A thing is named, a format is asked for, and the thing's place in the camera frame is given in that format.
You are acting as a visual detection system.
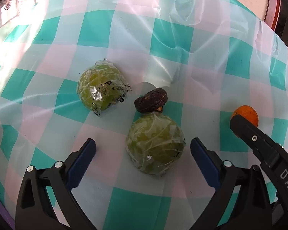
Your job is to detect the teal checkered tablecloth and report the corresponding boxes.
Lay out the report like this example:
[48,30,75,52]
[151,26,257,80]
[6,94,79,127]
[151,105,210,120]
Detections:
[0,0,288,229]

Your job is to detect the green fruit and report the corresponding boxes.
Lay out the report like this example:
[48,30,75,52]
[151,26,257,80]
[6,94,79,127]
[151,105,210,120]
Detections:
[76,59,132,116]
[125,112,186,176]

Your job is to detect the dark brown fruit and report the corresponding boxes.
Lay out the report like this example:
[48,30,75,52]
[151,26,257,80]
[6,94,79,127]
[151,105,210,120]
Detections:
[134,88,168,114]

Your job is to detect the small orange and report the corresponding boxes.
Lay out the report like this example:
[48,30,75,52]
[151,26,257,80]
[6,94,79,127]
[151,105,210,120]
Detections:
[230,105,259,127]

